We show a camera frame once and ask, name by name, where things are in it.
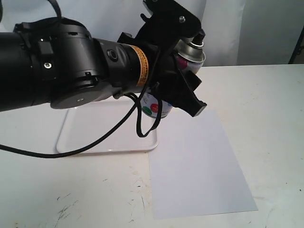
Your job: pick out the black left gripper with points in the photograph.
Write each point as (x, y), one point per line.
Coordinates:
(168, 82)

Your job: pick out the white dotted spray paint can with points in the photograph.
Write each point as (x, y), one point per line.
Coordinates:
(189, 56)

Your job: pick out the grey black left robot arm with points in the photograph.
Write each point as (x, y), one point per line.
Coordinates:
(64, 66)

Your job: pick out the white paper sheet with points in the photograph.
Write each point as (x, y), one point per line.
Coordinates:
(194, 170)

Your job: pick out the black stand pole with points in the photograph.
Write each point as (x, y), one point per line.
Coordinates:
(298, 47)

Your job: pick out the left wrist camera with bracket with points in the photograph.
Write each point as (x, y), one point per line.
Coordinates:
(169, 22)

